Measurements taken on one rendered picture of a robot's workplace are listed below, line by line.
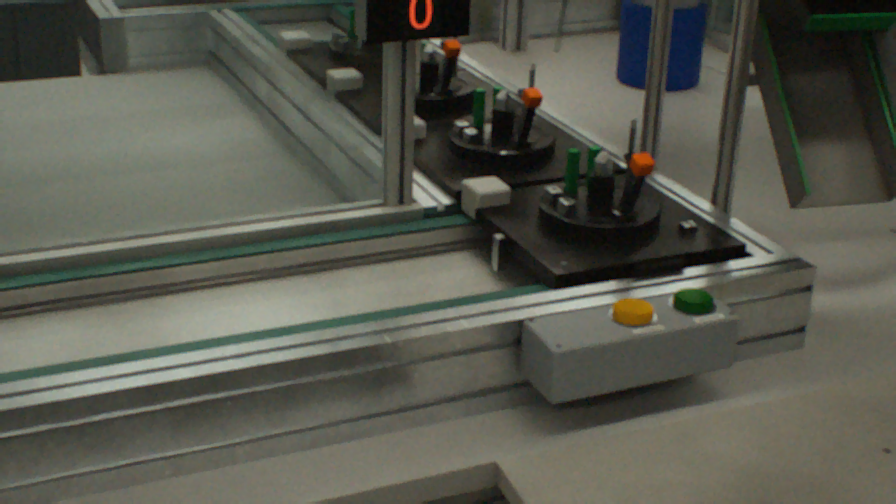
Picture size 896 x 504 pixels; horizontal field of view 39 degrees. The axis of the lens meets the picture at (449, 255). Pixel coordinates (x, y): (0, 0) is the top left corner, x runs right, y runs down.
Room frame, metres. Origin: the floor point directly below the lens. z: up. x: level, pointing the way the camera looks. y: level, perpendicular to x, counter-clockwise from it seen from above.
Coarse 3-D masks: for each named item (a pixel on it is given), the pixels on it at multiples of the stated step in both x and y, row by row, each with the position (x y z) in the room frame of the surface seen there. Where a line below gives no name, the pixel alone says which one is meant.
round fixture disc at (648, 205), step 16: (576, 192) 1.37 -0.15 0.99; (640, 192) 1.38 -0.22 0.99; (544, 208) 1.32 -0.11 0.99; (592, 208) 1.32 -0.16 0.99; (608, 208) 1.33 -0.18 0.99; (640, 208) 1.33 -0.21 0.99; (656, 208) 1.33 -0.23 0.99; (544, 224) 1.32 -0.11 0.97; (560, 224) 1.29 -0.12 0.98; (576, 224) 1.28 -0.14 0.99; (592, 224) 1.28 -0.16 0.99; (608, 224) 1.28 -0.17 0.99; (624, 224) 1.28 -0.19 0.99; (640, 224) 1.29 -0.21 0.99; (656, 224) 1.31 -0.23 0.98; (592, 240) 1.28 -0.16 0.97; (608, 240) 1.28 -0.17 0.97; (624, 240) 1.28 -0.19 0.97
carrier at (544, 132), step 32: (480, 96) 1.60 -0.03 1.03; (416, 128) 1.61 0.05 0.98; (448, 128) 1.66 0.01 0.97; (480, 128) 1.60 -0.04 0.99; (512, 128) 1.57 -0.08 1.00; (544, 128) 1.61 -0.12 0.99; (416, 160) 1.53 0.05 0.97; (448, 160) 1.52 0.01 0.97; (480, 160) 1.51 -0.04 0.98; (512, 160) 1.51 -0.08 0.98; (544, 160) 1.53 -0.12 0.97; (448, 192) 1.44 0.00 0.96
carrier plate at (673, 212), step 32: (512, 192) 1.42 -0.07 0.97; (480, 224) 1.35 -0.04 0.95; (512, 224) 1.32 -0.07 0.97; (672, 224) 1.33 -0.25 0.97; (704, 224) 1.34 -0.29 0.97; (544, 256) 1.23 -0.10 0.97; (576, 256) 1.23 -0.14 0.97; (608, 256) 1.24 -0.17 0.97; (640, 256) 1.24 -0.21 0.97; (672, 256) 1.25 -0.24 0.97; (704, 256) 1.26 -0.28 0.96; (736, 256) 1.28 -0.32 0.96
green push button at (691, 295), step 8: (688, 288) 1.16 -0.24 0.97; (696, 288) 1.16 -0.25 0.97; (680, 296) 1.14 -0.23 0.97; (688, 296) 1.14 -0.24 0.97; (696, 296) 1.14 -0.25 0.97; (704, 296) 1.14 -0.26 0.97; (712, 296) 1.15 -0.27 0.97; (680, 304) 1.13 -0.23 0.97; (688, 304) 1.13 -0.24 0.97; (696, 304) 1.13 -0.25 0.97; (704, 304) 1.13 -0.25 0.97; (712, 304) 1.13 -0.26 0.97; (696, 312) 1.12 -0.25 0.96; (704, 312) 1.13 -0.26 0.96
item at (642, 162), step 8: (632, 152) 1.30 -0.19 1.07; (632, 160) 1.27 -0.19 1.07; (640, 160) 1.27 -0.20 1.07; (648, 160) 1.27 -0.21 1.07; (632, 168) 1.27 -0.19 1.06; (640, 168) 1.26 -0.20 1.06; (648, 168) 1.27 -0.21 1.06; (632, 176) 1.28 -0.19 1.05; (640, 176) 1.27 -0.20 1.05; (632, 184) 1.28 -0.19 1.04; (640, 184) 1.28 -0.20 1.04; (624, 192) 1.29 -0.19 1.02; (632, 192) 1.28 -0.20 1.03; (624, 200) 1.29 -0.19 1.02; (632, 200) 1.29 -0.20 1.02; (624, 208) 1.29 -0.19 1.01; (632, 208) 1.29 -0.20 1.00
